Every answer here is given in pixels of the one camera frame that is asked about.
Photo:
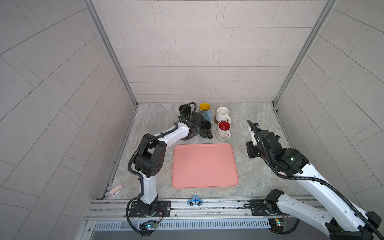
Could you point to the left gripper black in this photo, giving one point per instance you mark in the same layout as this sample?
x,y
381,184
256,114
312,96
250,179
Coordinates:
x,y
194,133

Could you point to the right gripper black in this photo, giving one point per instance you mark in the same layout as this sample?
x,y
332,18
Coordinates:
x,y
249,146

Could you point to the black mug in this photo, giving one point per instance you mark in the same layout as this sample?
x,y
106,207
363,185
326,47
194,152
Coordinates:
x,y
205,130
185,112

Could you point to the black mug front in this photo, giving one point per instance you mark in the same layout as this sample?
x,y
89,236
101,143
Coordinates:
x,y
205,130

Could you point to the yellow inside mug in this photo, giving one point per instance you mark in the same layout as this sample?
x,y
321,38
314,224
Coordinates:
x,y
205,111

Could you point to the white mug red inside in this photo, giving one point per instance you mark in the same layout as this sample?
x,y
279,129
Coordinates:
x,y
223,131

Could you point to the multicolour woven round coaster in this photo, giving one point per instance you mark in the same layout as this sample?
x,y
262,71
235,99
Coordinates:
x,y
218,138

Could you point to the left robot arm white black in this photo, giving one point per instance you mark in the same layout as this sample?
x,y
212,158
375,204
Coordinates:
x,y
147,161

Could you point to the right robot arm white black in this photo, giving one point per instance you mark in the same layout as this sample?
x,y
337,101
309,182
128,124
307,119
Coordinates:
x,y
340,220

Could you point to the pink rectangular tray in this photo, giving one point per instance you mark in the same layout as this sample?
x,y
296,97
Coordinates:
x,y
204,166

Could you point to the blue toy car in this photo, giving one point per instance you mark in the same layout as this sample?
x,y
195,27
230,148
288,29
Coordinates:
x,y
195,201

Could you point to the ventilation grille strip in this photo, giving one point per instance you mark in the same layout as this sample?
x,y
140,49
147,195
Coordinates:
x,y
202,224

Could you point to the right circuit board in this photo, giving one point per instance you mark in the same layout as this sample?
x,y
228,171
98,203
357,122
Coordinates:
x,y
278,225

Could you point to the circuit board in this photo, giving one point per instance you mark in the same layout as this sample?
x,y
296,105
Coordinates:
x,y
149,226
278,225

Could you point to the pink eraser block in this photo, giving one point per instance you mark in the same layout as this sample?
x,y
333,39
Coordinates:
x,y
116,190

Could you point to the left circuit board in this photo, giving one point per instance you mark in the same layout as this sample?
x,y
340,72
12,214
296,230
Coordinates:
x,y
149,226

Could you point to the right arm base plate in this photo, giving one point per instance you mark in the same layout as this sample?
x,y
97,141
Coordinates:
x,y
261,208

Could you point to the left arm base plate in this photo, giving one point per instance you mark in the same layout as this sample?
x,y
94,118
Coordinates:
x,y
138,209

